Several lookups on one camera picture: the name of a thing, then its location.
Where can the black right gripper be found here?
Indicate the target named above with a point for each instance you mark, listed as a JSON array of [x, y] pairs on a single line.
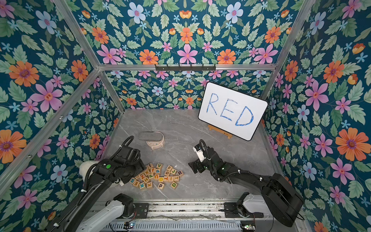
[[201, 165]]

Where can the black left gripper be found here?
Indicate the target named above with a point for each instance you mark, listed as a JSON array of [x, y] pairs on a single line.
[[141, 167]]

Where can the wooden block E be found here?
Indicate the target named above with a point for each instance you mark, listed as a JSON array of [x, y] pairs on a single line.
[[136, 183]]

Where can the wooden block green D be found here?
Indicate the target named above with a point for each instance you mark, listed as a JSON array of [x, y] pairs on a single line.
[[173, 185]]

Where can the wooden block purple R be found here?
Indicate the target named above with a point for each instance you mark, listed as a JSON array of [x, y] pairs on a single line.
[[180, 173]]

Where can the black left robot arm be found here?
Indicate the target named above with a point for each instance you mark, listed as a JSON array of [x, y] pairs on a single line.
[[98, 180]]

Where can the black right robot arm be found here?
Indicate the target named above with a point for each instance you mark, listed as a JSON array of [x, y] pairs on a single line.
[[280, 198]]

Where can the wooden block green J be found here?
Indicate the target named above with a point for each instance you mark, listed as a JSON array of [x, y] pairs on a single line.
[[173, 172]]

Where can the wooden block brown F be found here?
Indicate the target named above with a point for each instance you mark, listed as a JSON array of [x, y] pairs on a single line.
[[169, 168]]

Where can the wooden block purple P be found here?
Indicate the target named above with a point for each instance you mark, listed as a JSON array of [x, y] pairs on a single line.
[[161, 186]]

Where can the white plush toy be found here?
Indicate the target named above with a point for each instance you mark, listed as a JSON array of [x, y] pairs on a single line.
[[84, 167]]

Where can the whiteboard with RED written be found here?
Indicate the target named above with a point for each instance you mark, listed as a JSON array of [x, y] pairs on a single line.
[[231, 111]]

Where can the black hook rack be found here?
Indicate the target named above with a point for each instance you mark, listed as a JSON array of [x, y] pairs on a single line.
[[180, 68]]

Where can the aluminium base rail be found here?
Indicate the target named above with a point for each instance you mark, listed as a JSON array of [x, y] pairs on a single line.
[[217, 209]]

